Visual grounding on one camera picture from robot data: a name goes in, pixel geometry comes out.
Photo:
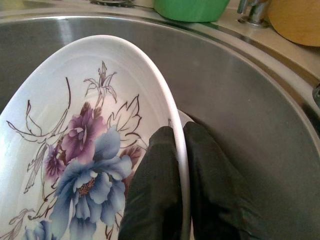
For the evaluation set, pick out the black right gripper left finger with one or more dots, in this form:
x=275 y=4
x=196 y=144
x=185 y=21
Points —
x=155 y=187

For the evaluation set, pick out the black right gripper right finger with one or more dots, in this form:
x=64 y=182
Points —
x=215 y=195

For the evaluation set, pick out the large white floral plate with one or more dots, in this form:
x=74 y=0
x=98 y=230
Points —
x=75 y=100

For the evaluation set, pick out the round steel sink basin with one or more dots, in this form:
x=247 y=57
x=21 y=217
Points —
x=237 y=87

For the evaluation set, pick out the green plastic bowl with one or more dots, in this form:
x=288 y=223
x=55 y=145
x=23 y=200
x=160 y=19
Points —
x=190 y=10

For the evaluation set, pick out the angular steel faucet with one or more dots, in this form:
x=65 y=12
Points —
x=253 y=12

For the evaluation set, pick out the round wooden cutting board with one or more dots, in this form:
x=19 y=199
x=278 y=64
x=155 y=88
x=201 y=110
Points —
x=297 y=22

